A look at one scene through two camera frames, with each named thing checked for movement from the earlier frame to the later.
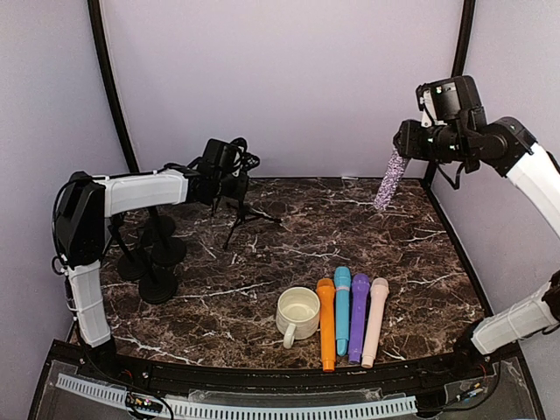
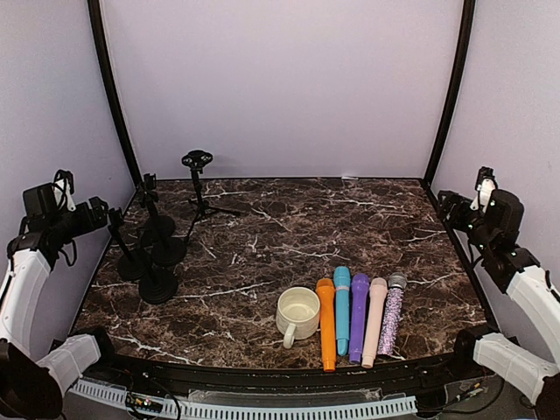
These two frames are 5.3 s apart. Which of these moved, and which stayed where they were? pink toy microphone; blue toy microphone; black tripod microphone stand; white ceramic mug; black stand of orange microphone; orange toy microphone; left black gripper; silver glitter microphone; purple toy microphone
Moved: black tripod microphone stand; silver glitter microphone; left black gripper
Stayed: white ceramic mug; blue toy microphone; black stand of orange microphone; purple toy microphone; orange toy microphone; pink toy microphone
